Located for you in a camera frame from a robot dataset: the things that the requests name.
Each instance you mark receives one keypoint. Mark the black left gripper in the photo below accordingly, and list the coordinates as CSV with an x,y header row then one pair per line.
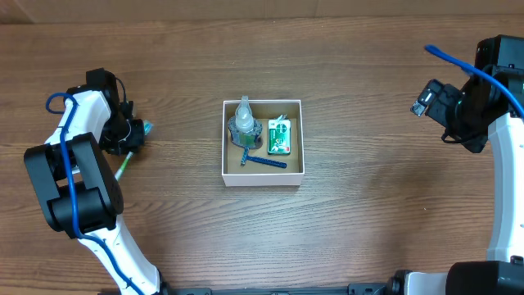
x,y
137,142

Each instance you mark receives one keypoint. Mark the green toothbrush with cap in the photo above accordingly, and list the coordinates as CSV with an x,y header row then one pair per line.
x,y
124,166

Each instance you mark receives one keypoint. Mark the green soap pack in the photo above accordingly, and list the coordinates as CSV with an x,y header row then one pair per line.
x,y
279,136

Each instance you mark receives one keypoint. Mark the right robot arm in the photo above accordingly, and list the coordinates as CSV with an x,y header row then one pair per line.
x,y
480,113

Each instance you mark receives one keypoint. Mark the blue disposable razor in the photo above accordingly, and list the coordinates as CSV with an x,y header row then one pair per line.
x,y
246,157

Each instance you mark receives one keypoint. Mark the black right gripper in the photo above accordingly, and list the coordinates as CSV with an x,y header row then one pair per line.
x,y
445,100

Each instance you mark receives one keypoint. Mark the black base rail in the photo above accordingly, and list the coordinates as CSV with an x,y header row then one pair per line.
x,y
262,290

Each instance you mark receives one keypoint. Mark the white cardboard box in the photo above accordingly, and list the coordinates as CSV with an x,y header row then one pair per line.
x,y
256,174

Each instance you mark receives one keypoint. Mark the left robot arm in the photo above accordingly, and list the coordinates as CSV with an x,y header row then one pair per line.
x,y
80,194

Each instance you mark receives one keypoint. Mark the clear pump soap bottle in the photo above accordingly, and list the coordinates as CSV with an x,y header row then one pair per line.
x,y
245,130

